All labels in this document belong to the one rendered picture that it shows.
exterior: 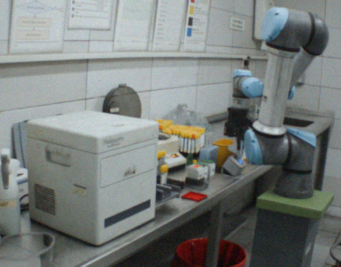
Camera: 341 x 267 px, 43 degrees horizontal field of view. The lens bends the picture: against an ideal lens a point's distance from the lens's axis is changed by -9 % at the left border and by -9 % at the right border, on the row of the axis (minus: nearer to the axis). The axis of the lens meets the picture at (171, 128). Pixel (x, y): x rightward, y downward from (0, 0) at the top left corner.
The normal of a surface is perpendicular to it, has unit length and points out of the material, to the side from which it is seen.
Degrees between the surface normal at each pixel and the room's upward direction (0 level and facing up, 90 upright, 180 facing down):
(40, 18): 93
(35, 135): 89
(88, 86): 90
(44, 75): 90
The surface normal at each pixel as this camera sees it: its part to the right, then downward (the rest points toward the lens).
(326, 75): -0.51, 0.13
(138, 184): 0.86, 0.15
